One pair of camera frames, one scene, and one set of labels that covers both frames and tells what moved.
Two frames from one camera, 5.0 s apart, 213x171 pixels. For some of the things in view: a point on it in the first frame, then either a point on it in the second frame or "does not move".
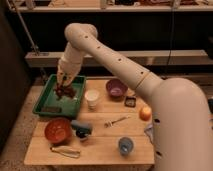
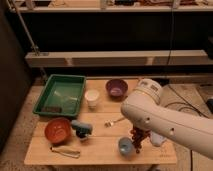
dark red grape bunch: (61, 90) -> (137, 136)
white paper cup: (91, 95) does not move
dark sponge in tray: (50, 109) does not move
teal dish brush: (82, 129) does not move
